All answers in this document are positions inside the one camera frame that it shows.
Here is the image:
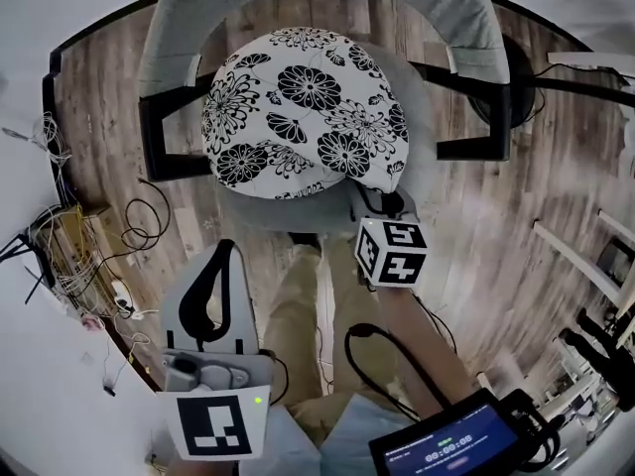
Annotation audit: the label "person's dark shoe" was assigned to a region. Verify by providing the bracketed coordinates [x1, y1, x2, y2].
[287, 230, 323, 253]

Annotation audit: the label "person's beige trousers legs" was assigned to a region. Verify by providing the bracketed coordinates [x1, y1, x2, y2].
[261, 234, 416, 418]

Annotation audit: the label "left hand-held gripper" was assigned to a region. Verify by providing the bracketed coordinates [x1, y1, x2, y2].
[155, 238, 277, 462]

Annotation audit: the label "white shelf frame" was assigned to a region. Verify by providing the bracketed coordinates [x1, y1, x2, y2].
[531, 208, 635, 319]

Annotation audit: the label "black screen device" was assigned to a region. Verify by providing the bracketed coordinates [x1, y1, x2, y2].
[367, 387, 563, 476]

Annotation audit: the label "thick black cable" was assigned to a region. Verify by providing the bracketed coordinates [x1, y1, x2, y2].
[343, 321, 450, 416]

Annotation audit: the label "black router antennas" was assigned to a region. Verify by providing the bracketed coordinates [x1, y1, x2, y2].
[0, 232, 57, 307]

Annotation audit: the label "black white floral cushion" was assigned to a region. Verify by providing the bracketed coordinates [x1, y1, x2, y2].
[200, 26, 411, 201]

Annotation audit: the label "person's right forearm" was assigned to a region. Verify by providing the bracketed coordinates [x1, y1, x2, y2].
[375, 285, 478, 418]

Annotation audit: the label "thin black floor cable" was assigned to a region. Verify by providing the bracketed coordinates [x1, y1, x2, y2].
[120, 178, 173, 253]

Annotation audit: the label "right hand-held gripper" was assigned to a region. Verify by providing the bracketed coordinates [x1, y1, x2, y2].
[346, 181, 430, 290]

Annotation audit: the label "person's light blue shirt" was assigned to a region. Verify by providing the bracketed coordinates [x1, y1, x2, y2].
[265, 394, 423, 476]

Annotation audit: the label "white power strip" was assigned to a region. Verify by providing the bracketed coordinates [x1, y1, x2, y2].
[110, 279, 139, 315]

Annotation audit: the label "round black floor stand base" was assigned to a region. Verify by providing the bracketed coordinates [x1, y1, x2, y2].
[468, 35, 538, 129]

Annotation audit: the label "tangle of white cables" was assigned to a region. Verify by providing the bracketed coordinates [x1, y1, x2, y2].
[2, 110, 73, 168]

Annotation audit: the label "grey chair with black arms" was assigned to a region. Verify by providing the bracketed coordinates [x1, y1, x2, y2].
[137, 0, 513, 233]

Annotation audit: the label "black tripod stand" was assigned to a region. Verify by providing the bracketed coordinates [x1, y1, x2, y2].
[559, 307, 635, 412]

